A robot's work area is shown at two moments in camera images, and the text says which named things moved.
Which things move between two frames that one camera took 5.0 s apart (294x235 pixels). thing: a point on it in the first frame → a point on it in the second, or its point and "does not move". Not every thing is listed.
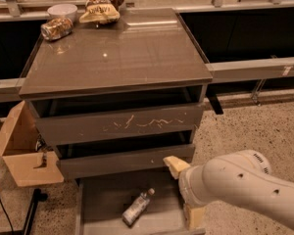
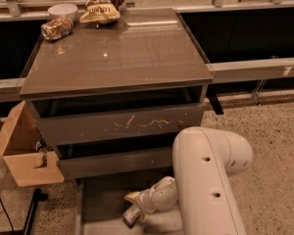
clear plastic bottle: (129, 215) does not move
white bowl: (64, 10) does not move
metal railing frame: (31, 2) does not move
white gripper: (186, 184) → (144, 200)
